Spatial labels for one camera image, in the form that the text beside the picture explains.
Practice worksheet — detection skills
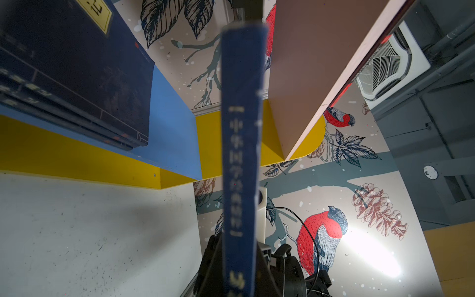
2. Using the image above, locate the navy blue book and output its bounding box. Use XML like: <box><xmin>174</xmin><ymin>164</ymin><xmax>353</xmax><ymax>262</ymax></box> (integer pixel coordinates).
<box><xmin>221</xmin><ymin>22</ymin><xmax>268</xmax><ymax>297</ymax></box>
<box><xmin>1</xmin><ymin>66</ymin><xmax>144</xmax><ymax>148</ymax></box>
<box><xmin>1</xmin><ymin>94</ymin><xmax>133</xmax><ymax>151</ymax></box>
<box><xmin>1</xmin><ymin>1</ymin><xmax>155</xmax><ymax>147</ymax></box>

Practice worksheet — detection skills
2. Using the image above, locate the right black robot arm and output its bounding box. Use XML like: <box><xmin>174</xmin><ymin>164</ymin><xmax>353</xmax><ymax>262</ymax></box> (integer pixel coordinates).
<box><xmin>193</xmin><ymin>233</ymin><xmax>332</xmax><ymax>297</ymax></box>

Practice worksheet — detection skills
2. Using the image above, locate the yellow pink blue shelf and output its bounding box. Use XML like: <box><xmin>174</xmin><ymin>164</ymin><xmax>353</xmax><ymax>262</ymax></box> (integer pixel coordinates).
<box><xmin>1</xmin><ymin>1</ymin><xmax>413</xmax><ymax>189</ymax></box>

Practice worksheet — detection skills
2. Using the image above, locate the ceiling air conditioner vent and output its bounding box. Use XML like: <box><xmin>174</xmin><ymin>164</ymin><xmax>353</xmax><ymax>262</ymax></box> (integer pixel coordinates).
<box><xmin>355</xmin><ymin>22</ymin><xmax>430</xmax><ymax>110</ymax></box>

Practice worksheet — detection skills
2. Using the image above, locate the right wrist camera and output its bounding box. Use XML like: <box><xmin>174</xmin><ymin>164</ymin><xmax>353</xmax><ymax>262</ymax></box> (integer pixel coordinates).
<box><xmin>256</xmin><ymin>186</ymin><xmax>267</xmax><ymax>243</ymax></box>

